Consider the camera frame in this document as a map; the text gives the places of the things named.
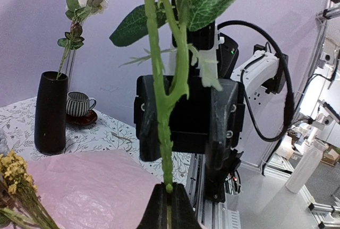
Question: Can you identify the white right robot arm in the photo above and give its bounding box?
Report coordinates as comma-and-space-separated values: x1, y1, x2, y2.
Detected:
166, 20, 294, 202

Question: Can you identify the red round saucer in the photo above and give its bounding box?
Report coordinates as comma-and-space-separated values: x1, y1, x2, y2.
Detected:
66, 109, 98, 126

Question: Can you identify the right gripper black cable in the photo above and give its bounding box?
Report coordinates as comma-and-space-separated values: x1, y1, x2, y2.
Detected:
216, 20, 295, 142

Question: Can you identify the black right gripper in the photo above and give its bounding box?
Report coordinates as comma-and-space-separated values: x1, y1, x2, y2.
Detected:
133, 0, 245, 203

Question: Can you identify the tall black vase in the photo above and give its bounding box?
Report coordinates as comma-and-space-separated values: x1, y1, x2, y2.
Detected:
34, 71, 68, 155

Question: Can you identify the white rose stem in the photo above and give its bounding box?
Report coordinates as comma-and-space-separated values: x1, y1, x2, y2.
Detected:
56, 0, 108, 80

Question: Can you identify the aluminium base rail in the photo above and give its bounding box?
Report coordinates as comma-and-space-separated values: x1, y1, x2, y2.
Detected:
185, 154, 241, 229

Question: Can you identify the yellow small flower sprig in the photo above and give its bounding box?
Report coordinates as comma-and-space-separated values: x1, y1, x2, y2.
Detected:
1, 150, 59, 228

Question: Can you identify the striped ceramic cup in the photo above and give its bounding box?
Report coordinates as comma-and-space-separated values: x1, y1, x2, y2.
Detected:
66, 91, 97, 117

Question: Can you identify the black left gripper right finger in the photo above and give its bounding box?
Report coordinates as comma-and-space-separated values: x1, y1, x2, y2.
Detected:
171, 183, 201, 229

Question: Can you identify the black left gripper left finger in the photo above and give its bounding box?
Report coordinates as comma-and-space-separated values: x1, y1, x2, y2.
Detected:
137, 183, 167, 229

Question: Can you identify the pink wrapping paper sheet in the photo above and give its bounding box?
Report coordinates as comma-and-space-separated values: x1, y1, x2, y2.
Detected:
28, 150, 160, 228

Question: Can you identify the flower bouquet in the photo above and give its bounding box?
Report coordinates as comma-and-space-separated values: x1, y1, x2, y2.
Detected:
0, 129, 10, 156

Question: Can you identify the white bottle in background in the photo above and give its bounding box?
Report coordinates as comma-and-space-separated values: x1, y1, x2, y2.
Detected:
285, 139, 328, 193

